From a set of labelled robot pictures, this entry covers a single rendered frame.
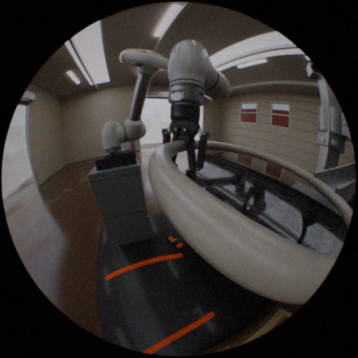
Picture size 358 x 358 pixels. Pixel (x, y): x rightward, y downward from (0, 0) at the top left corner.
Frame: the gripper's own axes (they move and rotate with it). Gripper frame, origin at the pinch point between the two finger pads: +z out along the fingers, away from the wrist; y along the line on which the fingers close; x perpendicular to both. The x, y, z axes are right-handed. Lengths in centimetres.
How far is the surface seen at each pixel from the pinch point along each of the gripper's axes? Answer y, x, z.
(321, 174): 45.3, 10.8, -11.4
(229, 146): 9.7, 16.6, -9.9
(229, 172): 9.8, 35.9, 5.9
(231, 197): 14.7, 24.3, 13.7
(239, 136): -28, 801, -21
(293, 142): 279, 606, -67
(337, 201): 44.5, -2.7, -8.4
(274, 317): 78, -13, 60
